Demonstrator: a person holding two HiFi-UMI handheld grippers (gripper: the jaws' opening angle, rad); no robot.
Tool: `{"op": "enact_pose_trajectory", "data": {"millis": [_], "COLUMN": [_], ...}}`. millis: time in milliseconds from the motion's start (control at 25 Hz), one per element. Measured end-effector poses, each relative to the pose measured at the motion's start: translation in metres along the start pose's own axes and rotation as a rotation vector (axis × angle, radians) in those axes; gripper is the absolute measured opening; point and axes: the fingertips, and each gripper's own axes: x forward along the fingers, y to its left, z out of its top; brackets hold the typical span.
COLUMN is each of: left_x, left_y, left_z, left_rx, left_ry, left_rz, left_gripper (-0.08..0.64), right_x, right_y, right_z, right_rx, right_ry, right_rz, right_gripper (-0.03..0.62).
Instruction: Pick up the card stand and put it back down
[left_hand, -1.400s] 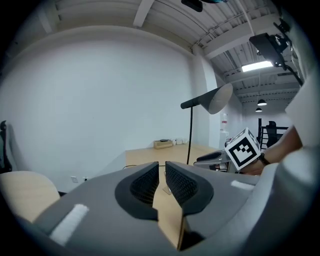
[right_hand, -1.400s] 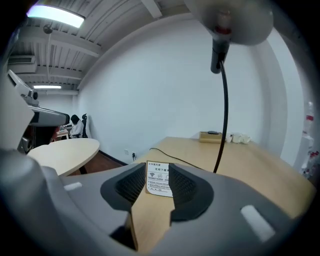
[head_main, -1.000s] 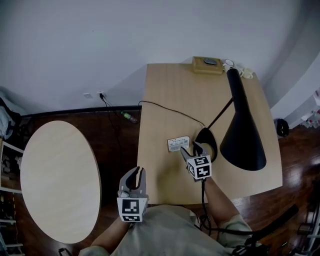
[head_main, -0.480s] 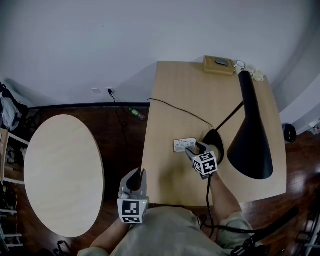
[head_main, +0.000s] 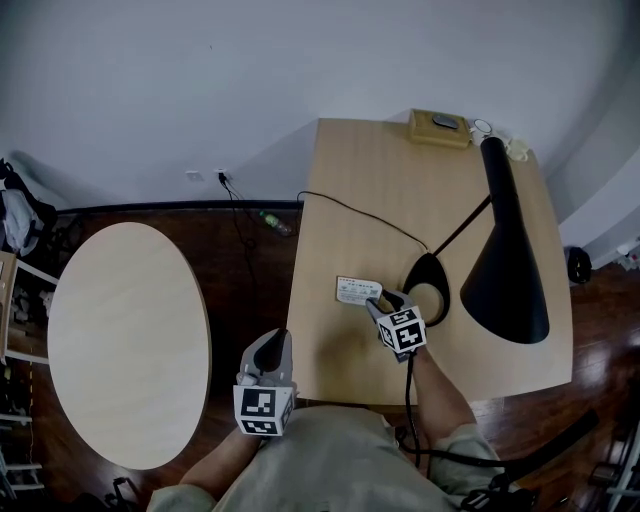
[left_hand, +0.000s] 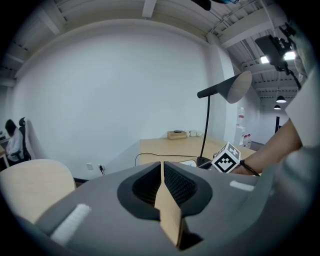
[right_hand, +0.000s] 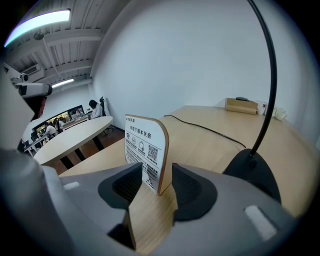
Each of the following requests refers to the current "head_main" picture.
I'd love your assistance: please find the green-capped plastic bottle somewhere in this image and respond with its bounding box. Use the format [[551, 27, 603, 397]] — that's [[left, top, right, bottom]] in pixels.
[[258, 209, 293, 238]]

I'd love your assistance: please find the black lamp cable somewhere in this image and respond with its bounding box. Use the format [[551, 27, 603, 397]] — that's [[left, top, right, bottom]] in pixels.
[[296, 190, 432, 254]]

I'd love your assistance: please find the person's right forearm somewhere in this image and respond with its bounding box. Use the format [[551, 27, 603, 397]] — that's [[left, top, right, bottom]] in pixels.
[[411, 343, 480, 444]]

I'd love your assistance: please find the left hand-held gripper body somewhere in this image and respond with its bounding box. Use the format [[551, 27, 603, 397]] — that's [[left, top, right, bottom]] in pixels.
[[232, 327, 299, 439]]

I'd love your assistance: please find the black wall cable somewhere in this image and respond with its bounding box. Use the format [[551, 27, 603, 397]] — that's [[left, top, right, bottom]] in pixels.
[[217, 173, 260, 301]]

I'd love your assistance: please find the black chair with clothes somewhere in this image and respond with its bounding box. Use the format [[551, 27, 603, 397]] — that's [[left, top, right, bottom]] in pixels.
[[0, 158, 59, 257]]

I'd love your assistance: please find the white wooden shelf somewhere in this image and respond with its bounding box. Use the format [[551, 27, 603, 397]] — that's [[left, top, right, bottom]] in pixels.
[[0, 249, 60, 367]]

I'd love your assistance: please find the person's left forearm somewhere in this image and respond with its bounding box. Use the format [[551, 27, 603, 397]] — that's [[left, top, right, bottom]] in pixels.
[[178, 424, 265, 502]]

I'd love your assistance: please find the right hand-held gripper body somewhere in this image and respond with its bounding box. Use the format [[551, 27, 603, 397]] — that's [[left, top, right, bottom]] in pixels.
[[375, 298, 428, 365]]

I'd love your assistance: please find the black desk lamp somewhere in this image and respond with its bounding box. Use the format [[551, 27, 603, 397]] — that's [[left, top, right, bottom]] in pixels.
[[401, 135, 552, 347]]

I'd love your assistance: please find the white card stand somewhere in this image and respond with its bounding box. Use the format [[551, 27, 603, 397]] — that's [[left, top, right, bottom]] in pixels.
[[335, 274, 386, 307]]

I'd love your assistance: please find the black round bag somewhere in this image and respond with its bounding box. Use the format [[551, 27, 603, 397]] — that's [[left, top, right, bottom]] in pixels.
[[566, 245, 594, 287]]

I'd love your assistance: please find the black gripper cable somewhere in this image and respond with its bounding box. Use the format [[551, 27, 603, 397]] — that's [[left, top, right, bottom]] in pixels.
[[398, 349, 601, 472]]

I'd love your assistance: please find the yellow wooden tray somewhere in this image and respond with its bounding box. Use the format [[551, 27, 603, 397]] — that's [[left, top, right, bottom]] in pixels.
[[408, 108, 472, 150]]

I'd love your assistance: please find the cream crumpled object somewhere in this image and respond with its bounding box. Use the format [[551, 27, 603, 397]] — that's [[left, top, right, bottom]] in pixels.
[[503, 137, 532, 162]]

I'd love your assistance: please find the metal rack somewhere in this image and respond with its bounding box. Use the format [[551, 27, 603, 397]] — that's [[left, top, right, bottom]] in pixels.
[[0, 409, 47, 501]]

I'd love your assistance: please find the person's grey shirt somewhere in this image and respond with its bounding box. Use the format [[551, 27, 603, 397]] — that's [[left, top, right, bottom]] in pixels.
[[147, 403, 507, 512]]

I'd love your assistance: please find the round light wooden table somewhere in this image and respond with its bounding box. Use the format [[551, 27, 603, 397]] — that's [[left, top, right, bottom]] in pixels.
[[46, 221, 213, 472]]

